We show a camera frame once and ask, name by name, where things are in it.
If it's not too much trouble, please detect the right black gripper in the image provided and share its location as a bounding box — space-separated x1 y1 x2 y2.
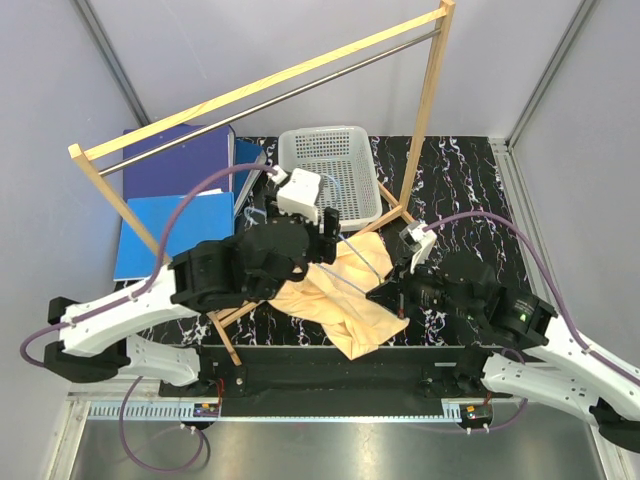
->
366 251 481 321

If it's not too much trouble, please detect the light blue wire hanger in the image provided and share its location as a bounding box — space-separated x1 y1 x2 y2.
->
244 172 389 296

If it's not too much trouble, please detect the beige t shirt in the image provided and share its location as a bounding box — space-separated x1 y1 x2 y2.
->
269 232 410 360

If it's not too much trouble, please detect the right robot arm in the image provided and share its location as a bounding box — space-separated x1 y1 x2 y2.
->
366 252 639 452

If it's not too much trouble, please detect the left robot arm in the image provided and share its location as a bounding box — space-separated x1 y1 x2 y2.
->
43 198 340 396

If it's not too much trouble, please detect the white plastic basket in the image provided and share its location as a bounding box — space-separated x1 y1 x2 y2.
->
277 126 382 232

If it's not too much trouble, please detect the blue upright binder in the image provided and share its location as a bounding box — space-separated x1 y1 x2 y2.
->
233 139 267 216

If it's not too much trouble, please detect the black marbled table mat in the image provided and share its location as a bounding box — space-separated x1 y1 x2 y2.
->
140 136 531 347

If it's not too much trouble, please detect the blue folder with papers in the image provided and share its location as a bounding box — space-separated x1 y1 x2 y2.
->
112 188 236 282

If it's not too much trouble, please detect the wooden clothes rack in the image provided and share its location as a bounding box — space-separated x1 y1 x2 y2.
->
67 0 456 368

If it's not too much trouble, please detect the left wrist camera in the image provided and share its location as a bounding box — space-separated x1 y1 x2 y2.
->
269 165 322 225

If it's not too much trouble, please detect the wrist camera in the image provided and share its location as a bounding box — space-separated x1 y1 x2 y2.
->
269 165 322 225
400 221 437 274

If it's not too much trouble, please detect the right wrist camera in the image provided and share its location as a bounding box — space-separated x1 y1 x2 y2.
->
400 221 437 274

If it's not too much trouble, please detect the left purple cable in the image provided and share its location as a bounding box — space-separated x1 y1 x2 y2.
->
18 163 281 474

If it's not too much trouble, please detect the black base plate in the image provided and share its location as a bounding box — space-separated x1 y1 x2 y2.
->
159 344 492 398

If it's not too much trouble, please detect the purple ring binder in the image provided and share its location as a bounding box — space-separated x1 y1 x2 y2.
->
123 126 235 200

